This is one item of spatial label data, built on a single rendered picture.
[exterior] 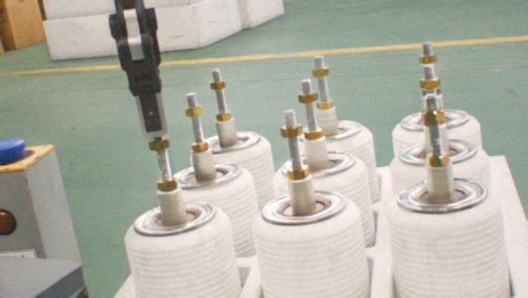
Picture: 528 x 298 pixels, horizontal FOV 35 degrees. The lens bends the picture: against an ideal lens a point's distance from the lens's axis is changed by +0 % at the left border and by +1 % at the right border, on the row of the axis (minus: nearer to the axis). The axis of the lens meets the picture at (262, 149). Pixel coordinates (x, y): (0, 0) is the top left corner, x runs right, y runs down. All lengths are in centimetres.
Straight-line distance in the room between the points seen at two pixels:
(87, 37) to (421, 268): 320
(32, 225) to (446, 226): 38
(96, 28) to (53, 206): 293
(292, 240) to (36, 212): 26
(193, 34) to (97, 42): 50
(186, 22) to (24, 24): 148
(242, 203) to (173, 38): 271
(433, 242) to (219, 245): 19
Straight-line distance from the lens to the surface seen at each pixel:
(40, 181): 82
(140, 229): 74
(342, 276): 71
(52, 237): 84
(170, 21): 352
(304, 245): 69
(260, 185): 95
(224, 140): 96
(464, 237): 68
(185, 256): 72
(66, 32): 387
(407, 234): 69
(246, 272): 82
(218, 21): 361
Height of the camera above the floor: 50
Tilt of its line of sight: 16 degrees down
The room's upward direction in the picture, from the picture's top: 9 degrees counter-clockwise
